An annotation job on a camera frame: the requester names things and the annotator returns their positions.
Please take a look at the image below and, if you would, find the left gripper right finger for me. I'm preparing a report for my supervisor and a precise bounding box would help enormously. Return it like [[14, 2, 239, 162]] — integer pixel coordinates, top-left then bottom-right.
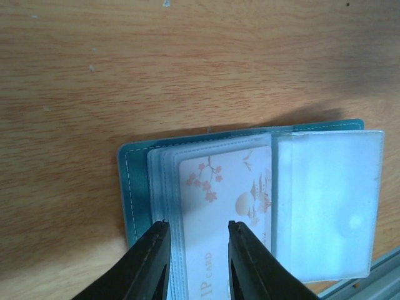
[[228, 221, 319, 300]]

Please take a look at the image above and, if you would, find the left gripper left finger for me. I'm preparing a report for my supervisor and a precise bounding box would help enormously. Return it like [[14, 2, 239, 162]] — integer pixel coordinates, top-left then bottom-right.
[[74, 221, 171, 300]]

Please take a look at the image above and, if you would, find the blue card holder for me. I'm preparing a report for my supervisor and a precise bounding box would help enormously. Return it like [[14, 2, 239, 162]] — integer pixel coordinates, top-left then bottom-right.
[[117, 119, 384, 299]]

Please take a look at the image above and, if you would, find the front aluminium rail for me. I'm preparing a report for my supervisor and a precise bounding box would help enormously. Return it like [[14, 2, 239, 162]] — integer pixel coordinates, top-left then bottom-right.
[[318, 247, 400, 299]]

